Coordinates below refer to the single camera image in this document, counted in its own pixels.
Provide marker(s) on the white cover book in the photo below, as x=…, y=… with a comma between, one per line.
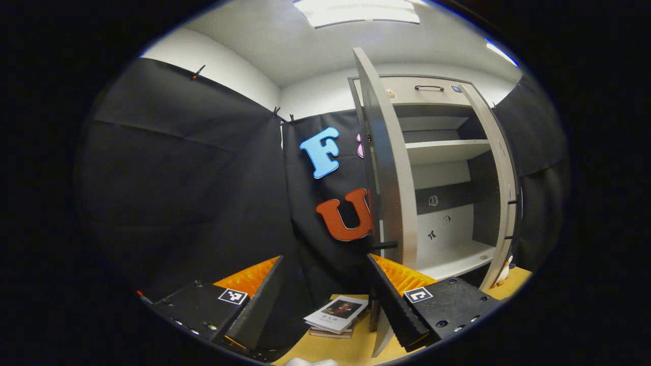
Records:
x=335, y=310

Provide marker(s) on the grey cabinet door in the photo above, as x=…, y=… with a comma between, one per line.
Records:
x=396, y=178
x=501, y=178

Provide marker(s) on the large ceiling light panel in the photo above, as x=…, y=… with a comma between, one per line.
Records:
x=361, y=11

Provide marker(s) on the narrow ceiling light panel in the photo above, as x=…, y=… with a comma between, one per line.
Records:
x=501, y=52

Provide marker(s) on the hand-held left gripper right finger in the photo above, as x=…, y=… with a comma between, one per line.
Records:
x=391, y=305

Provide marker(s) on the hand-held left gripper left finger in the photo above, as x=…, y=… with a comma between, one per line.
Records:
x=264, y=305

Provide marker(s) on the red capped pen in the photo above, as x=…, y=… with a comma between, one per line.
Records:
x=144, y=297

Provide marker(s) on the grey cabinet with shelves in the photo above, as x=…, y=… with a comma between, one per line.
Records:
x=442, y=152

